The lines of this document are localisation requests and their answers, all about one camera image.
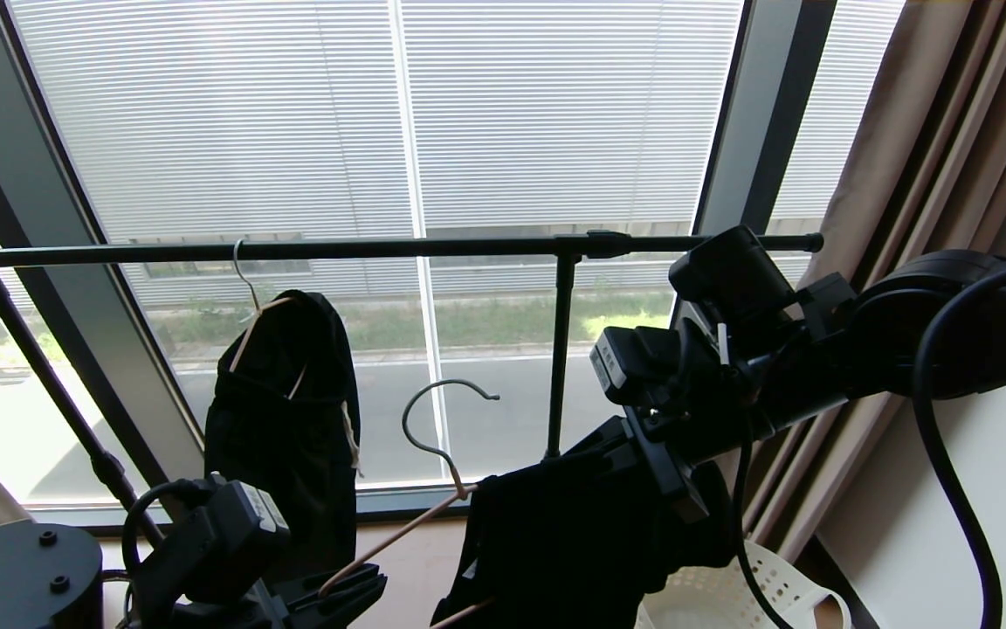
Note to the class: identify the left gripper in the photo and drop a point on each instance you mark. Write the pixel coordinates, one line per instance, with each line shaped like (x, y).
(241, 611)

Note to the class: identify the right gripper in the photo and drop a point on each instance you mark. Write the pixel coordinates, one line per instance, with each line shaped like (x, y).
(756, 402)

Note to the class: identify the black garment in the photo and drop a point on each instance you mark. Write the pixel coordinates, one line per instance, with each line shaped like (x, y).
(573, 542)
(285, 454)

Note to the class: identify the pink clothes hanger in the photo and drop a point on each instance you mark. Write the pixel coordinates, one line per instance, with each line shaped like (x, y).
(245, 279)
(420, 515)

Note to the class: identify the white laundry basket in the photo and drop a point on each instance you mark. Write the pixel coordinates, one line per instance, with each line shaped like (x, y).
(713, 603)

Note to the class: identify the black clothes rack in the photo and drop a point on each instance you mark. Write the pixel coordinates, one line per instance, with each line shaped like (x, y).
(381, 248)

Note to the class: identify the window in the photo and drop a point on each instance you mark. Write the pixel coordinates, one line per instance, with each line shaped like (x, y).
(555, 105)

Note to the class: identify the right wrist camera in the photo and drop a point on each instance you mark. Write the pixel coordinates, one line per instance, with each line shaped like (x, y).
(634, 367)

